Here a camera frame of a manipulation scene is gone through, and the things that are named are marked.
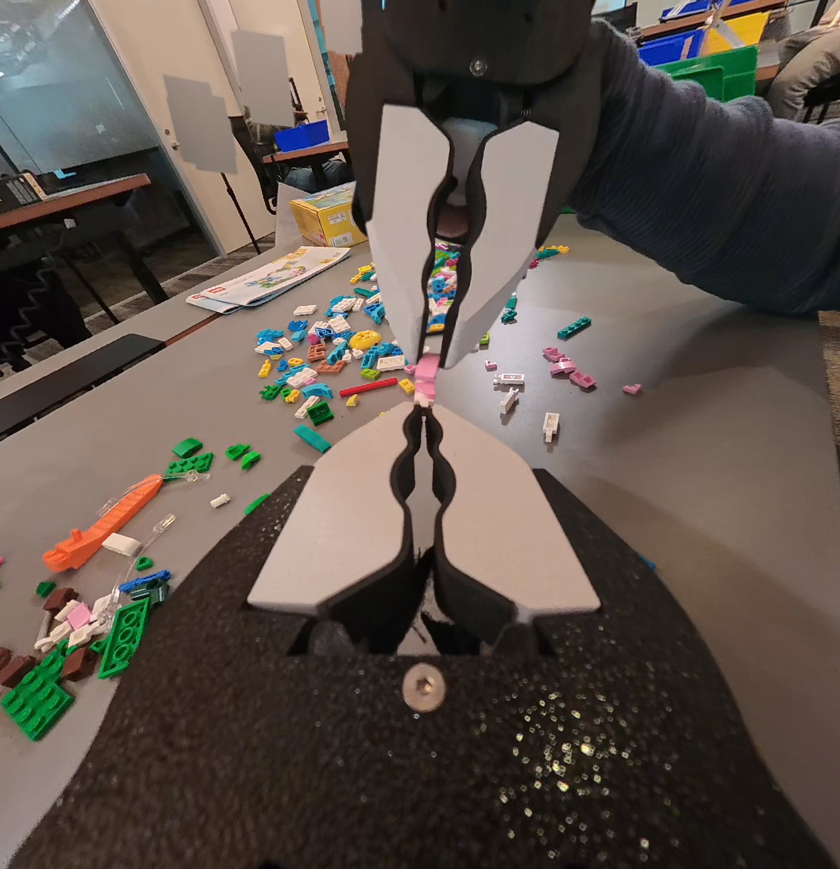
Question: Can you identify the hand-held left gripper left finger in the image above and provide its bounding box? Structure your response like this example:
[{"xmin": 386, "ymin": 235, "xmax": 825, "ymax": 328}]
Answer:
[{"xmin": 247, "ymin": 406, "xmax": 433, "ymax": 654}]

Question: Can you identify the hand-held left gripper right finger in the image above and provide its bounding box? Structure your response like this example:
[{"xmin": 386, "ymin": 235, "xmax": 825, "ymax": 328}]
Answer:
[{"xmin": 425, "ymin": 406, "xmax": 601, "ymax": 642}]

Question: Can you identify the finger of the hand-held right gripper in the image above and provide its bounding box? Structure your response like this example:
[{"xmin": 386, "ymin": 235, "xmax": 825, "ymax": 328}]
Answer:
[
  {"xmin": 437, "ymin": 121, "xmax": 562, "ymax": 371},
  {"xmin": 364, "ymin": 102, "xmax": 458, "ymax": 361}
]

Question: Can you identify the pink lego assembly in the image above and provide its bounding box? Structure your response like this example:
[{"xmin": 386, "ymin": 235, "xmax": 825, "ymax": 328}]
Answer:
[{"xmin": 412, "ymin": 353, "xmax": 440, "ymax": 410}]

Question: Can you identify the person's right forearm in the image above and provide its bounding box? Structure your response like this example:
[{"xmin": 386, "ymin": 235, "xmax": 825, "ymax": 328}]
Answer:
[{"xmin": 566, "ymin": 19, "xmax": 840, "ymax": 315}]

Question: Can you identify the yellow lego box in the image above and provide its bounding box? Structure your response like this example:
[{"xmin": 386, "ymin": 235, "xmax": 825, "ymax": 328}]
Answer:
[{"xmin": 288, "ymin": 190, "xmax": 368, "ymax": 248}]

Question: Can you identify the pile of colourful lego pieces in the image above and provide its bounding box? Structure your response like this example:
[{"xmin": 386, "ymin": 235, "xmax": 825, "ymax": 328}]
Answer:
[{"xmin": 253, "ymin": 241, "xmax": 572, "ymax": 430}]

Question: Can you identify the lego instruction booklet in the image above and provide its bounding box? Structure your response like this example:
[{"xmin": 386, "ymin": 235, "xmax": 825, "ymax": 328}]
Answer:
[{"xmin": 185, "ymin": 246, "xmax": 353, "ymax": 315}]

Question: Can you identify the clear curved lego piece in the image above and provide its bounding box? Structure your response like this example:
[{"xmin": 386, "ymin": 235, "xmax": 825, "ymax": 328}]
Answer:
[{"xmin": 113, "ymin": 515, "xmax": 178, "ymax": 598}]

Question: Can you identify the orange lego carrot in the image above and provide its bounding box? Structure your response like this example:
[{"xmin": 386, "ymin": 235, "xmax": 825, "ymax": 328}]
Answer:
[{"xmin": 43, "ymin": 474, "xmax": 165, "ymax": 573}]

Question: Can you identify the green lego plate with holes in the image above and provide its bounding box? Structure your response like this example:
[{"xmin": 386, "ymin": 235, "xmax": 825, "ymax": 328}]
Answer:
[{"xmin": 97, "ymin": 596, "xmax": 153, "ymax": 680}]

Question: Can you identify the large green lego plate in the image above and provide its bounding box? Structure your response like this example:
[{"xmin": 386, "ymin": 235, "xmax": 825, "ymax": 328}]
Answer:
[{"xmin": 0, "ymin": 648, "xmax": 76, "ymax": 742}]

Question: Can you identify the person's right hand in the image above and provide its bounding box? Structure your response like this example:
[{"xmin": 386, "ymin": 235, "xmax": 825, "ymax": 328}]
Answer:
[{"xmin": 435, "ymin": 202, "xmax": 474, "ymax": 240}]

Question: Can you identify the brown table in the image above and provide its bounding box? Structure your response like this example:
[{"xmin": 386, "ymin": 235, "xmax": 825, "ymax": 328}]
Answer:
[{"xmin": 262, "ymin": 139, "xmax": 356, "ymax": 194}]

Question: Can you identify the blue storage bin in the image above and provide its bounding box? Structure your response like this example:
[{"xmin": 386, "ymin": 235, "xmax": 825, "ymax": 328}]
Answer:
[
  {"xmin": 658, "ymin": 0, "xmax": 736, "ymax": 21},
  {"xmin": 636, "ymin": 27, "xmax": 707, "ymax": 69},
  {"xmin": 273, "ymin": 120, "xmax": 330, "ymax": 152}
]

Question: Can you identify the black office chair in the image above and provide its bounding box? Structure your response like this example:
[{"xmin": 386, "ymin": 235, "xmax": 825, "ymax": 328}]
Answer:
[{"xmin": 229, "ymin": 114, "xmax": 280, "ymax": 217}]

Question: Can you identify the green storage bin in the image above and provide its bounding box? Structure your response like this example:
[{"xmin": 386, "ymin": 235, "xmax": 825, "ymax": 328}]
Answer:
[{"xmin": 654, "ymin": 45, "xmax": 760, "ymax": 104}]

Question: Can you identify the yellow storage bin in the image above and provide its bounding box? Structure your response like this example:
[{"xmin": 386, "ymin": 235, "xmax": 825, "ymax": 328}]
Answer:
[{"xmin": 704, "ymin": 12, "xmax": 762, "ymax": 57}]

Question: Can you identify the pile of green brown legos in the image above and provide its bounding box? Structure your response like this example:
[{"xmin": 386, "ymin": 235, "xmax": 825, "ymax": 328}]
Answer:
[{"xmin": 0, "ymin": 555, "xmax": 173, "ymax": 742}]

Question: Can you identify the brown desk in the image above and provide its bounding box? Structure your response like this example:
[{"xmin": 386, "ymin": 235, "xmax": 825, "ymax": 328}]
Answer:
[{"xmin": 0, "ymin": 173, "xmax": 170, "ymax": 327}]

